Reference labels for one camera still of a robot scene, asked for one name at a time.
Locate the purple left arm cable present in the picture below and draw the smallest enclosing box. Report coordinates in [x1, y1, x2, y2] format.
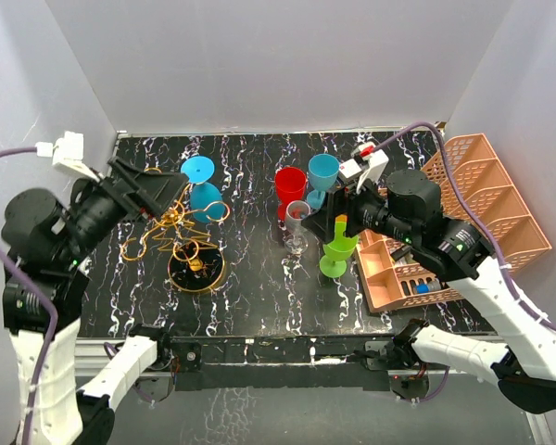
[0, 146, 59, 441]

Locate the gold wire glass rack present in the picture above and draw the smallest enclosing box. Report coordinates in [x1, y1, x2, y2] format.
[120, 182, 231, 294]

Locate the clear wine glass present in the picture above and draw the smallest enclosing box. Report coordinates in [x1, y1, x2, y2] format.
[284, 200, 310, 255]

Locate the blue wine glass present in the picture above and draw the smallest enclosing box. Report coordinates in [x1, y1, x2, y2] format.
[181, 156, 225, 223]

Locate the blue white small bottle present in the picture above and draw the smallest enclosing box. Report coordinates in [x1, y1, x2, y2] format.
[415, 281, 443, 294]

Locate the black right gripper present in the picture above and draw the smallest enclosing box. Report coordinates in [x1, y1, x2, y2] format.
[301, 169, 418, 247]

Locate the aluminium frame rail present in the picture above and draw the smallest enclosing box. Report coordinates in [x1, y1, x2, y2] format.
[65, 335, 553, 445]

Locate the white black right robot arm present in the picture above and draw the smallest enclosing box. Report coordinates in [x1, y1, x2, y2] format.
[302, 170, 556, 414]

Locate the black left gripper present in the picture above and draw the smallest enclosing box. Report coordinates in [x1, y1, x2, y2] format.
[57, 154, 187, 262]

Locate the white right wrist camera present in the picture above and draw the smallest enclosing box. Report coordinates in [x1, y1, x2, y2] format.
[338, 142, 389, 194]

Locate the pink plastic file organizer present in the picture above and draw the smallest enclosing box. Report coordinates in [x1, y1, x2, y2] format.
[355, 133, 551, 313]

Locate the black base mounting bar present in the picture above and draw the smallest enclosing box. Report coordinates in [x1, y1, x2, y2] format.
[133, 331, 451, 393]

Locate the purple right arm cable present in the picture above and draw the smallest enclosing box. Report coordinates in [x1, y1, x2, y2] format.
[373, 121, 556, 416]

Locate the red wine glass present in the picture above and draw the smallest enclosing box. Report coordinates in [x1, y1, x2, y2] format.
[274, 166, 307, 221]

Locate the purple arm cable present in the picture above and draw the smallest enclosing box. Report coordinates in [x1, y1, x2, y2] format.
[0, 146, 59, 441]
[373, 121, 556, 416]

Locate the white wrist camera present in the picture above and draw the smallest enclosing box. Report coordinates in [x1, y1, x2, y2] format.
[34, 131, 103, 183]
[338, 142, 389, 194]

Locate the green wine glass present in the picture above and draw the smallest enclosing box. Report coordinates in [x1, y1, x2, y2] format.
[319, 221, 359, 278]

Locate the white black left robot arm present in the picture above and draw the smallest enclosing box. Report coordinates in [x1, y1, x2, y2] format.
[1, 158, 189, 444]

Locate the black marker pen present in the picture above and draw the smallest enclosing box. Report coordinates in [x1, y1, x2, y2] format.
[390, 246, 411, 262]

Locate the teal wine glass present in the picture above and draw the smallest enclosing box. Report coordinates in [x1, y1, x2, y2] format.
[307, 154, 339, 210]

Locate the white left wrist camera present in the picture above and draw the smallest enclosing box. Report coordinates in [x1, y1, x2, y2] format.
[34, 131, 103, 183]

